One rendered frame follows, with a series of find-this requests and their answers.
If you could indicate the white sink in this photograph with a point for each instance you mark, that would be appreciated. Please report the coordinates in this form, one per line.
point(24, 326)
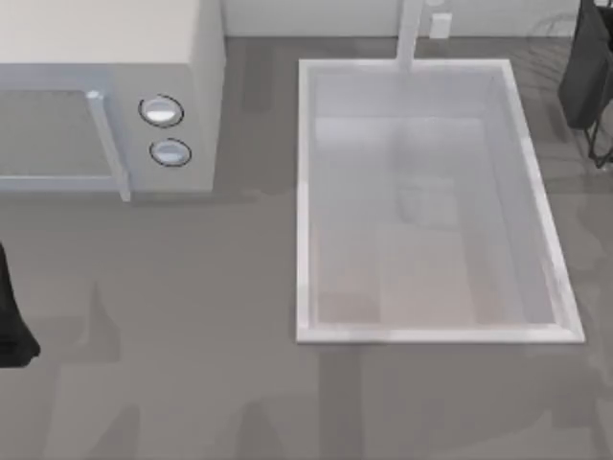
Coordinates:
point(426, 215)

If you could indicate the pale microwave oven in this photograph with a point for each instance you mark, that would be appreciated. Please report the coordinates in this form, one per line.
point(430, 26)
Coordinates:
point(201, 120)

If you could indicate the small microwave knob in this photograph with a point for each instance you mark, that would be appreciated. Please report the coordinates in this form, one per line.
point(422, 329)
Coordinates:
point(170, 153)

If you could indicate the large microwave knob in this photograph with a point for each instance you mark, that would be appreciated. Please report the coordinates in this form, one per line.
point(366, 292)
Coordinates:
point(161, 110)

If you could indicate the tall white tap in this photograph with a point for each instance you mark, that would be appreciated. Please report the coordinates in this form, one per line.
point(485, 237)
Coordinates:
point(408, 33)

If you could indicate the microwave oven door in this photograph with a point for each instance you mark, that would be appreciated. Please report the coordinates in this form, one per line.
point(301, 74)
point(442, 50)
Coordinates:
point(43, 134)

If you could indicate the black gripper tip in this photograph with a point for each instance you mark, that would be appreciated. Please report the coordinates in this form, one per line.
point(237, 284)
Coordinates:
point(10, 316)

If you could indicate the white wall socket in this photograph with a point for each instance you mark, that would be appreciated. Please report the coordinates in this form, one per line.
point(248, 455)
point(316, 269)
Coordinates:
point(440, 25)

